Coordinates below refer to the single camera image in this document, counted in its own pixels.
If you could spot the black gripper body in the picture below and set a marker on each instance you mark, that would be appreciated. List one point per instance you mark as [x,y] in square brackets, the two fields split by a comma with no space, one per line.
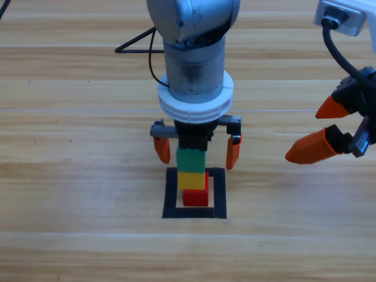
[367,97]
[192,136]

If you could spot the red wooden block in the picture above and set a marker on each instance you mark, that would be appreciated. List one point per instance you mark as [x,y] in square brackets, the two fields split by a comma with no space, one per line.
[195,198]

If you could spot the black tape square outline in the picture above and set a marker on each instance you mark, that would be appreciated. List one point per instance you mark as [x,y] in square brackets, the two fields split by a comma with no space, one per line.
[170,199]

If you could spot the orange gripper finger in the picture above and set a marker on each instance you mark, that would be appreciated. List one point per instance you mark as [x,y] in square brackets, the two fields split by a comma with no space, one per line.
[233,151]
[163,148]
[311,148]
[333,111]

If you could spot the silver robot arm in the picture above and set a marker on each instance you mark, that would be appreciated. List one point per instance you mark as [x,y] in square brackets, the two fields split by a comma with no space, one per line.
[191,58]

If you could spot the yellow wooden block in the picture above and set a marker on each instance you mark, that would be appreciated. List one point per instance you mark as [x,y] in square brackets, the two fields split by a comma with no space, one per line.
[191,180]

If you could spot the green wooden block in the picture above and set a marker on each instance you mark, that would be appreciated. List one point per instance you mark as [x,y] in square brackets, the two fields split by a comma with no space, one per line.
[191,161]

